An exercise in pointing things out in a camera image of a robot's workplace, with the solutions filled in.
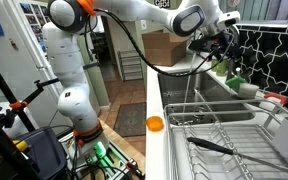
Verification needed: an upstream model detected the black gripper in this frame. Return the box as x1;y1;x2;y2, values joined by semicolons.
188;32;242;60

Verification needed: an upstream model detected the curved steel tap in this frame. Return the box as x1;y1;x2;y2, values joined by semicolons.
190;23;243;81

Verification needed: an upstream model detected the small orange bowl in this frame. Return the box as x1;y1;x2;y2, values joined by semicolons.
146;116;164;132

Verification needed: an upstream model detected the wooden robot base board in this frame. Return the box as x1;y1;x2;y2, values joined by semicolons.
100;121;145;180

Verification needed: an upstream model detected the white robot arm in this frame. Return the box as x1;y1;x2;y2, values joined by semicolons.
43;0;241;146

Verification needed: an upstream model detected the short green soap bottle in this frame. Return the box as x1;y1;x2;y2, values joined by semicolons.
211;59;218;72

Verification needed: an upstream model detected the tall green soap bottle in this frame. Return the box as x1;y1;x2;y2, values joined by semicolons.
216;60;227;76

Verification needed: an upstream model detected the green sponge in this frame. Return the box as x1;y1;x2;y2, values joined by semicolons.
225;76;246;92

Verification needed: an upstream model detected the white dish brush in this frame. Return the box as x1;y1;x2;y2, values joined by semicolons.
238;83;288;105

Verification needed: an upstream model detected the brown cardboard box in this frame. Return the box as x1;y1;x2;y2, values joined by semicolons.
142;30;188;67

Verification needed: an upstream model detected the stainless steel sink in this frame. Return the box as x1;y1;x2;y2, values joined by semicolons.
158;73;254;125

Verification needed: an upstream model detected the metal dish rack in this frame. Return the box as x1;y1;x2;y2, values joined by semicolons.
164;99;288;180

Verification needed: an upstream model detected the grey floor mat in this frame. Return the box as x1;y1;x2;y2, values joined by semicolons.
113;103;146;137

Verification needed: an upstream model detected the green clamp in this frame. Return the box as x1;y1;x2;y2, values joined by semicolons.
94;141;122;177

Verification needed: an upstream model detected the dark blue bin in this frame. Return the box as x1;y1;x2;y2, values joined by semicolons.
5;128;67;180

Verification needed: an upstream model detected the black tripod stand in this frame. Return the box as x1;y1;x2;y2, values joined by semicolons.
0;48;60;180

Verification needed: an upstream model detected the wire shelf rack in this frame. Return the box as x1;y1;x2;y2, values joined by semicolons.
117;50;143;81

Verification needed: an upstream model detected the black handled utensil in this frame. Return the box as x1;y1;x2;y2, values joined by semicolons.
187;137;288;174

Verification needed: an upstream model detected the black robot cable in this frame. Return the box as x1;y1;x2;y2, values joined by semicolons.
83;8;235;78

